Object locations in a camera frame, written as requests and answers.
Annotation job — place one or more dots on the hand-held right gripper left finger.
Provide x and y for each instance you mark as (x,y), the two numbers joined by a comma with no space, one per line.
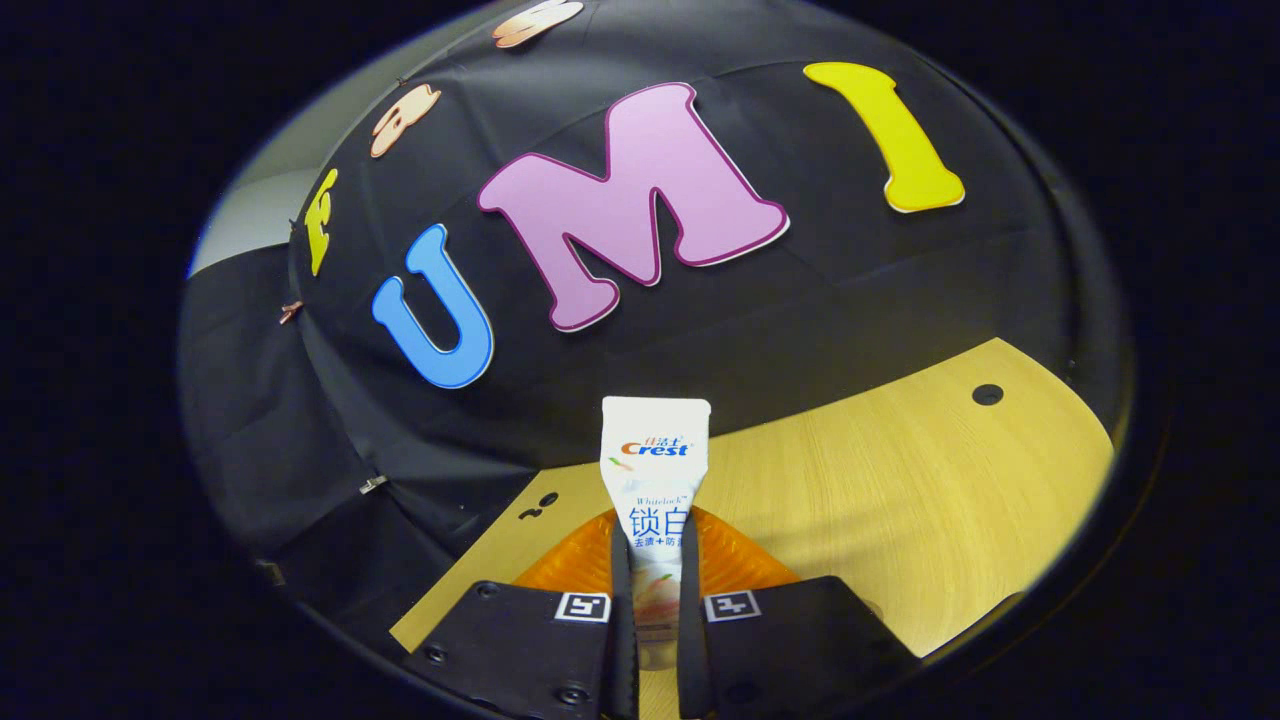
(622,640)

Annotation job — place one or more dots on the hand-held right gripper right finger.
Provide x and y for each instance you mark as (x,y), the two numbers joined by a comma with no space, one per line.
(692,640)

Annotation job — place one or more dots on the white toothpaste tube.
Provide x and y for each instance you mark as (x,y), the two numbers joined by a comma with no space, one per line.
(655,460)

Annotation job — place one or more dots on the wooden desktop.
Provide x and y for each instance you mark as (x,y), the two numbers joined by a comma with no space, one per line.
(900,490)

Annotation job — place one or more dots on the silver clip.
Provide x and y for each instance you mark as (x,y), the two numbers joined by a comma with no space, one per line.
(373,484)

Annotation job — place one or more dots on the black backdrop cloth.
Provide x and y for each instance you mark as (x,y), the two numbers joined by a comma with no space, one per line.
(850,290)

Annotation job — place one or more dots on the copper clip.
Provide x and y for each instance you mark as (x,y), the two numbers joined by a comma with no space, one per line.
(290,312)

